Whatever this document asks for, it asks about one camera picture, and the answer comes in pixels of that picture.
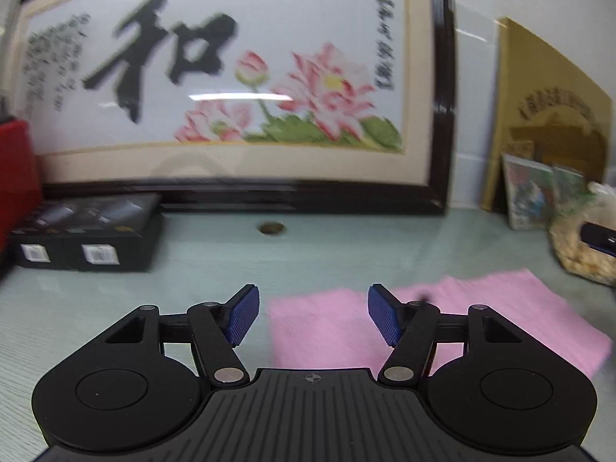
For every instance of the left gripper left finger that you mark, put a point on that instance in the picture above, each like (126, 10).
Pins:
(216, 329)

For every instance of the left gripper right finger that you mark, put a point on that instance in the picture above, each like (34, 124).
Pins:
(410, 330)

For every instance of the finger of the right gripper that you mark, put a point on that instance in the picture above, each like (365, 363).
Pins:
(599, 238)

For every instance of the pink fluffy towel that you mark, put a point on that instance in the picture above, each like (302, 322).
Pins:
(348, 329)

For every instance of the bronze coin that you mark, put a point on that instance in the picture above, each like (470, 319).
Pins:
(271, 228)

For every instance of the black product box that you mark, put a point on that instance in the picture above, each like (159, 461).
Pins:
(113, 233)
(39, 240)

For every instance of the gold plaque with characters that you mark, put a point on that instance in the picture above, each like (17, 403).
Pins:
(547, 110)

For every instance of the red box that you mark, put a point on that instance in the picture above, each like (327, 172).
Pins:
(20, 188)

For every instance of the framed lotus embroidery picture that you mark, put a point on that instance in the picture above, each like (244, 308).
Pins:
(334, 106)

